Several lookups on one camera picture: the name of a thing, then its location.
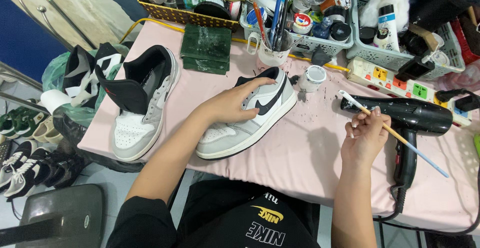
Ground person's right hand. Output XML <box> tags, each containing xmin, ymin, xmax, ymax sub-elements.
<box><xmin>340</xmin><ymin>106</ymin><xmax>392</xmax><ymax>166</ymax></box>

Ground person's left hand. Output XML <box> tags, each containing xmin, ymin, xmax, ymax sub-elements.
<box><xmin>199</xmin><ymin>77</ymin><xmax>277</xmax><ymax>125</ymax></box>

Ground wooden paintbrush with blue end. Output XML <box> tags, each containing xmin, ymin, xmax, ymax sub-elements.
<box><xmin>338</xmin><ymin>89</ymin><xmax>450</xmax><ymax>178</ymax></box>

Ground grey white low sneaker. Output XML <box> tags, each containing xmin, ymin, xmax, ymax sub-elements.
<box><xmin>195</xmin><ymin>67</ymin><xmax>298</xmax><ymax>161</ymax></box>

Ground black hair dryer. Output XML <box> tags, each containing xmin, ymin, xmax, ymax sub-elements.
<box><xmin>340</xmin><ymin>94</ymin><xmax>454</xmax><ymax>216</ymax></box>

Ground pink tablecloth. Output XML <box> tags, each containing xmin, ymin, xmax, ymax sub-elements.
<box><xmin>76</xmin><ymin>19</ymin><xmax>480</xmax><ymax>234</ymax></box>

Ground stack of green cloths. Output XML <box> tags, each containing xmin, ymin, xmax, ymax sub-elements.
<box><xmin>180</xmin><ymin>23</ymin><xmax>233</xmax><ymax>76</ymax></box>

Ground white mug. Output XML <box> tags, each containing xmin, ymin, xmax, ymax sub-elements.
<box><xmin>247</xmin><ymin>31</ymin><xmax>294</xmax><ymax>69</ymax></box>

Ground white multicolour power strip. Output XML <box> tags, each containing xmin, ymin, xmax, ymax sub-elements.
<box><xmin>346</xmin><ymin>56</ymin><xmax>473</xmax><ymax>128</ymax></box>

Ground pale blue basket with tubes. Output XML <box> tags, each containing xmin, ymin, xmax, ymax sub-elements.
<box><xmin>346</xmin><ymin>0</ymin><xmax>466</xmax><ymax>81</ymax></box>

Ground small white paint jar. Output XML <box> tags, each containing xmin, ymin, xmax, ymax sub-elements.
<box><xmin>298</xmin><ymin>65</ymin><xmax>327</xmax><ymax>93</ymax></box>

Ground black plug adapter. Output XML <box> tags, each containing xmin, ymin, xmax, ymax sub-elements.
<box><xmin>395</xmin><ymin>56</ymin><xmax>436</xmax><ymax>82</ymax></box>

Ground grey white high-top sneaker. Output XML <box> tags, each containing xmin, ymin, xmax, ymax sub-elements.
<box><xmin>94</xmin><ymin>44</ymin><xmax>181</xmax><ymax>163</ymax></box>

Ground black sponge piece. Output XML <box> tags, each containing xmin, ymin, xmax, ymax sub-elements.
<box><xmin>311</xmin><ymin>45</ymin><xmax>333</xmax><ymax>67</ymax></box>

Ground black power plug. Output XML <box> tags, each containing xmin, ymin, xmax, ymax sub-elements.
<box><xmin>435</xmin><ymin>88</ymin><xmax>480</xmax><ymax>112</ymax></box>

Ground yellow woven basket with cans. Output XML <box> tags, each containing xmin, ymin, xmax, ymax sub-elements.
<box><xmin>137</xmin><ymin>0</ymin><xmax>253</xmax><ymax>32</ymax></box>

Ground pale blue basket with jars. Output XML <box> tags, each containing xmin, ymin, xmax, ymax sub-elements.
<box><xmin>239</xmin><ymin>0</ymin><xmax>354</xmax><ymax>57</ymax></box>

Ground white tube with black cap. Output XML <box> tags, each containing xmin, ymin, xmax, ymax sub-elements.
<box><xmin>373</xmin><ymin>4</ymin><xmax>401</xmax><ymax>52</ymax></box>

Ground black lid jar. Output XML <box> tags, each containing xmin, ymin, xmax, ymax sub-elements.
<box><xmin>329</xmin><ymin>22</ymin><xmax>352</xmax><ymax>43</ymax></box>

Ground red white lid jar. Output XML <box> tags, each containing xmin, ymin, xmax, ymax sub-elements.
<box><xmin>292</xmin><ymin>12</ymin><xmax>314</xmax><ymax>35</ymax></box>

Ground wooden shoe brush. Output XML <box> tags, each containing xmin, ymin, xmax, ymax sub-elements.
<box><xmin>400</xmin><ymin>23</ymin><xmax>440</xmax><ymax>56</ymax></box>

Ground black printed shirt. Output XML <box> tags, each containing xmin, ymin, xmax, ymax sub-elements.
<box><xmin>106</xmin><ymin>179</ymin><xmax>322</xmax><ymax>248</ymax></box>

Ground small blue bottle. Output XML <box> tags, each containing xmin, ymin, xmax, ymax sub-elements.
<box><xmin>312</xmin><ymin>16</ymin><xmax>334</xmax><ymax>40</ymax></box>

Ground red plastic basket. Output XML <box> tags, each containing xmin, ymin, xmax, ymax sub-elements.
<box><xmin>449</xmin><ymin>17</ymin><xmax>480</xmax><ymax>66</ymax></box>

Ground black white shoe upper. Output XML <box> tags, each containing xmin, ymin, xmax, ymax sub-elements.
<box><xmin>61</xmin><ymin>42</ymin><xmax>125</xmax><ymax>108</ymax></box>

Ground white paper roll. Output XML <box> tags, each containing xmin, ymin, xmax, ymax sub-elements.
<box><xmin>40</xmin><ymin>89</ymin><xmax>72</xmax><ymax>116</ymax></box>

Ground green plastic bag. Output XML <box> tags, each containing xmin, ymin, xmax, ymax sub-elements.
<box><xmin>41</xmin><ymin>43</ymin><xmax>130</xmax><ymax>127</ymax></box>

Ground metal rack rods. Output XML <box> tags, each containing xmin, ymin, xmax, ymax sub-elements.
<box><xmin>7</xmin><ymin>0</ymin><xmax>99</xmax><ymax>51</ymax></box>

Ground grey plastic stool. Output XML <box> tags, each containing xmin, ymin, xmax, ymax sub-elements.
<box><xmin>0</xmin><ymin>183</ymin><xmax>106</xmax><ymax>248</ymax></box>

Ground green white sneakers pair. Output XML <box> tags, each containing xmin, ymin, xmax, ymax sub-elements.
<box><xmin>0</xmin><ymin>98</ymin><xmax>64</xmax><ymax>145</ymax></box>

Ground black white sneakers pair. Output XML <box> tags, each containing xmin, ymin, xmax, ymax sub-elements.
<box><xmin>0</xmin><ymin>139</ymin><xmax>86</xmax><ymax>201</ymax></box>

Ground orange handled paintbrush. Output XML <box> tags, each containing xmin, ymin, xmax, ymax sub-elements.
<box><xmin>253</xmin><ymin>1</ymin><xmax>268</xmax><ymax>45</ymax></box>

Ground blue handled paintbrush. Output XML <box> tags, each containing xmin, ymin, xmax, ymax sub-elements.
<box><xmin>270</xmin><ymin>0</ymin><xmax>287</xmax><ymax>49</ymax></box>

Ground black handled paintbrush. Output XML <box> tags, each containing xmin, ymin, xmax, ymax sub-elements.
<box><xmin>277</xmin><ymin>0</ymin><xmax>295</xmax><ymax>51</ymax></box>

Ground black hair dryer cable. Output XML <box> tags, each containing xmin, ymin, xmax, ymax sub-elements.
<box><xmin>373</xmin><ymin>166</ymin><xmax>480</xmax><ymax>238</ymax></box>

